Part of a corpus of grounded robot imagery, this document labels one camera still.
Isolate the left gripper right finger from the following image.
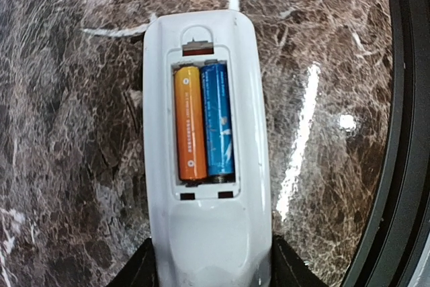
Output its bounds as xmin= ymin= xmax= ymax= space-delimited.
xmin=270 ymin=235 xmax=325 ymax=287

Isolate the white remote control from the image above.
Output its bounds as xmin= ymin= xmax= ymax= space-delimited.
xmin=143 ymin=9 xmax=272 ymax=286

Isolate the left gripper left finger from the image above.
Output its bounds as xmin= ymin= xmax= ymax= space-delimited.
xmin=107 ymin=238 xmax=159 ymax=287

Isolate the black front rail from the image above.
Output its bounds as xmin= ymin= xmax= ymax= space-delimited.
xmin=343 ymin=0 xmax=429 ymax=286

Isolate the blue battery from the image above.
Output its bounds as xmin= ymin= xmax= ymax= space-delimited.
xmin=200 ymin=60 xmax=234 ymax=183

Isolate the orange battery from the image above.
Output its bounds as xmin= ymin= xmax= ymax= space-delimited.
xmin=174 ymin=66 xmax=208 ymax=181

